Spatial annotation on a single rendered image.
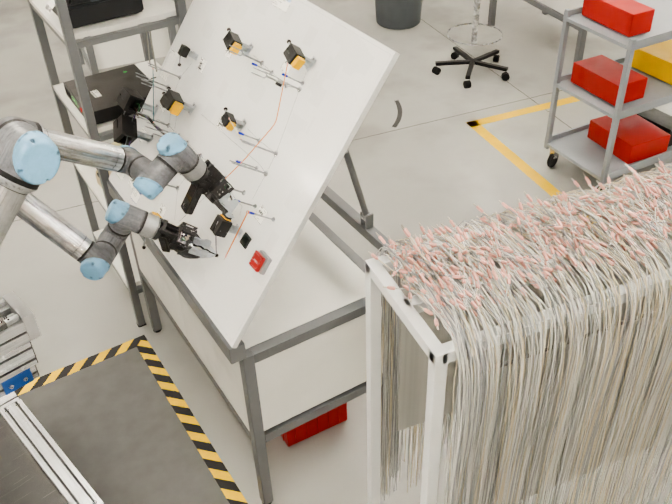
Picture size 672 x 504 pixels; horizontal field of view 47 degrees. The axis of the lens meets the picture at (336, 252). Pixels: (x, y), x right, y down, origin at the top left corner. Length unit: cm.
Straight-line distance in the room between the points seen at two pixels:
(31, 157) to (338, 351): 127
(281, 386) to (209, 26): 135
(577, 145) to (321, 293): 259
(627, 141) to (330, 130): 274
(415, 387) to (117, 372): 185
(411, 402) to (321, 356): 55
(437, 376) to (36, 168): 107
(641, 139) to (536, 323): 320
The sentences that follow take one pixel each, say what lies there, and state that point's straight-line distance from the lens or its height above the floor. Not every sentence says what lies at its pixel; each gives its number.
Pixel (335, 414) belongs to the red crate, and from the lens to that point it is 331.
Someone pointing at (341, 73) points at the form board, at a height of 158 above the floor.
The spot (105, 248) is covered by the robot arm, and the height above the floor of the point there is 118.
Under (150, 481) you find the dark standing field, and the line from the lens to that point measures 330.
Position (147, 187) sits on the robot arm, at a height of 140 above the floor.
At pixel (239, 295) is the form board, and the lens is 248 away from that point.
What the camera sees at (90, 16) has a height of 150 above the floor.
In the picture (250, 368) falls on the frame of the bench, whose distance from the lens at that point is 257.
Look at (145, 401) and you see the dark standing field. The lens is 358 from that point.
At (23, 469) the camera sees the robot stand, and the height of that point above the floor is 21.
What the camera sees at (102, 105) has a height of 112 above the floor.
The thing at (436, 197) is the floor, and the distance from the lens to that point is 465.
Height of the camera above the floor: 259
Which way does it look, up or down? 38 degrees down
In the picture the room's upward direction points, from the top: 2 degrees counter-clockwise
